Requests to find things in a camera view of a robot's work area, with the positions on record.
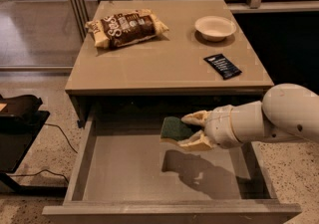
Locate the black floor cable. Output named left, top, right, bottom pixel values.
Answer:
left=44, top=122, right=79, bottom=154

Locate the open grey top drawer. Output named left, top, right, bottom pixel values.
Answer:
left=43, top=107, right=301, bottom=224

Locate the brown chip bag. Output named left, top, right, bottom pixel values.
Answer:
left=86, top=9, right=168, bottom=49

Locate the black equipment base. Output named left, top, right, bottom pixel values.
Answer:
left=0, top=95, right=67, bottom=197

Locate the green and yellow sponge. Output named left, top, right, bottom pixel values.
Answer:
left=160, top=116, right=200, bottom=142

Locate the grey drawer cabinet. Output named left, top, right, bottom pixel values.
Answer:
left=65, top=0, right=273, bottom=121

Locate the metal frame rail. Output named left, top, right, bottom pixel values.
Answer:
left=59, top=0, right=88, bottom=42

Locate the black snack packet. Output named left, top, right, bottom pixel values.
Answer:
left=204, top=54, right=241, bottom=80

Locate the white paper bowl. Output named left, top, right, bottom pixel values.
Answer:
left=194, top=16, right=236, bottom=42

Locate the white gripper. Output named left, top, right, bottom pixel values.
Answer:
left=178, top=105, right=242, bottom=151

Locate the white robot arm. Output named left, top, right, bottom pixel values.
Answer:
left=177, top=84, right=319, bottom=151

